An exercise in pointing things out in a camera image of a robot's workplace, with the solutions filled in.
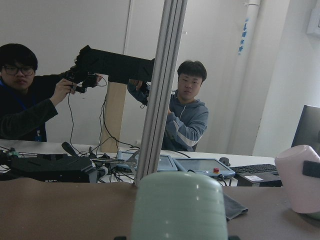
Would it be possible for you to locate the wooden post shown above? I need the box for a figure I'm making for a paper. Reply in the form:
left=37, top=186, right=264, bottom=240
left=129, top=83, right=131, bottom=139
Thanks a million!
left=100, top=82, right=127, bottom=153

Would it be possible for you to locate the aluminium frame post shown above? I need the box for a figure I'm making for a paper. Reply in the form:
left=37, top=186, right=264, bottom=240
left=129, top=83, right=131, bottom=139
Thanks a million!
left=134, top=0, right=188, bottom=186

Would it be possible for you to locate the black computer mouse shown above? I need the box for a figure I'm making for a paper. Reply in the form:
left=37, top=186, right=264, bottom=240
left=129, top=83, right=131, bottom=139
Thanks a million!
left=219, top=157, right=231, bottom=167

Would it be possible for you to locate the blue teach pendant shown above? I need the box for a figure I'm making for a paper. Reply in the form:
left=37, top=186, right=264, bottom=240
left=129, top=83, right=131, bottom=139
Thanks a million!
left=115, top=151, right=178, bottom=172
left=173, top=157, right=236, bottom=180

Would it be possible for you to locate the black small box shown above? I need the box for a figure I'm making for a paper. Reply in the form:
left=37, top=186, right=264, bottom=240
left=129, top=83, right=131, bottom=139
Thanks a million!
left=237, top=172, right=283, bottom=187

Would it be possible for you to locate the black keyboard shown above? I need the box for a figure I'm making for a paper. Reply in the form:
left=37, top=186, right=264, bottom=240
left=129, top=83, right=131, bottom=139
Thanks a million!
left=230, top=163, right=278, bottom=175

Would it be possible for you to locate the pink cup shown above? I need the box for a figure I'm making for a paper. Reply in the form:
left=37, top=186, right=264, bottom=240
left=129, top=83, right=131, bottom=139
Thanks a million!
left=274, top=145, right=320, bottom=214

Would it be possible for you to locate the person with glasses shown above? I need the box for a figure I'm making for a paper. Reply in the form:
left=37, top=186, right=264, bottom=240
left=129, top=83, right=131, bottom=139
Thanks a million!
left=0, top=43, right=75, bottom=142

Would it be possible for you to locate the black computer monitor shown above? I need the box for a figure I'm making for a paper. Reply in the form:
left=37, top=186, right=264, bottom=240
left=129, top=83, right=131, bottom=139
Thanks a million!
left=291, top=105, right=320, bottom=154

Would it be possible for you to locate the grey cloth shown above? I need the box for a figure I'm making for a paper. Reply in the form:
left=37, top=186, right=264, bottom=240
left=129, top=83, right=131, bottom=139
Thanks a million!
left=223, top=193, right=248, bottom=221

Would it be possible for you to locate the green cup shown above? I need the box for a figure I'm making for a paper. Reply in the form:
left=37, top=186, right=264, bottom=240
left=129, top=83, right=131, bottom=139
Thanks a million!
left=130, top=171, right=228, bottom=240

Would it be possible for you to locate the person in blue hoodie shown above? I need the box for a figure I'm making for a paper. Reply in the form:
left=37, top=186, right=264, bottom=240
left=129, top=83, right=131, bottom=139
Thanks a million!
left=126, top=59, right=210, bottom=153

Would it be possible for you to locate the green bowl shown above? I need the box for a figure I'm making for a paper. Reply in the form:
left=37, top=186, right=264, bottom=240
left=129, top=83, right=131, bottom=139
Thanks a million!
left=306, top=211, right=320, bottom=221

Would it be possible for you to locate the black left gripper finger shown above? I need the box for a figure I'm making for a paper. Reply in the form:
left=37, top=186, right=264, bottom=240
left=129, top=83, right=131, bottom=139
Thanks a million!
left=302, top=160, right=320, bottom=177

